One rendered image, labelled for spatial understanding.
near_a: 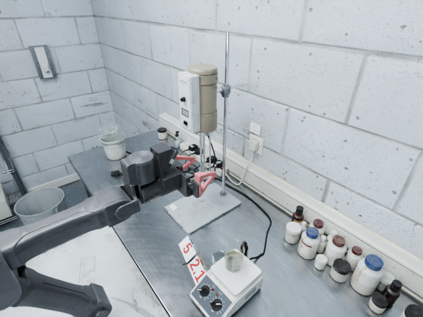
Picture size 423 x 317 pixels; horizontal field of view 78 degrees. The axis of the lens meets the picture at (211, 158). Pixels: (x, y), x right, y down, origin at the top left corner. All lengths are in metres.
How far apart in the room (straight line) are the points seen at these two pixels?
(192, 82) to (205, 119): 0.14
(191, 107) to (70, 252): 0.70
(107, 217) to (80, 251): 0.54
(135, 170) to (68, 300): 0.34
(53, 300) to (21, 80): 2.29
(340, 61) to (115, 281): 1.02
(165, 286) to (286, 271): 0.42
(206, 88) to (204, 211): 0.54
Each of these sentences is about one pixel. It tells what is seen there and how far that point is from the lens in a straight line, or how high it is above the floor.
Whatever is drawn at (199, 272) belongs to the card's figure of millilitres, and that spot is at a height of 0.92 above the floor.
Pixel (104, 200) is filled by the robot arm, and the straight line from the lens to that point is 0.62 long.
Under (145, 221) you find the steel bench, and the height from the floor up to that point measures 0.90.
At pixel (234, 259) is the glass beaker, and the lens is 0.82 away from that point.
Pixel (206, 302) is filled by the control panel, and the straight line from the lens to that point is 0.88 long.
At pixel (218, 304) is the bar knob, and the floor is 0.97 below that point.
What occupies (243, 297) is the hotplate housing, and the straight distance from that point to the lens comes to 0.87.
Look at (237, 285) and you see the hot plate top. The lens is 0.86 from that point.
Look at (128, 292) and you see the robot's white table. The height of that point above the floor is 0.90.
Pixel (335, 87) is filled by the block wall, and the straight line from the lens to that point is 0.97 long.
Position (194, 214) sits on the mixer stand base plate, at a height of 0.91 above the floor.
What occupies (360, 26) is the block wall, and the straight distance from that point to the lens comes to 0.92.
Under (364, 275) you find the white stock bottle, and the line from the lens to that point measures 0.99.
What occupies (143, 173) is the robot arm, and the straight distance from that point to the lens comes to 0.60.
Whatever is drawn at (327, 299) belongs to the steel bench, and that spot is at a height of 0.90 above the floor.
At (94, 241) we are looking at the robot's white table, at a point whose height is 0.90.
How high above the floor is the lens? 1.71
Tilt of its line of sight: 32 degrees down
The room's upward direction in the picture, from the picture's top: straight up
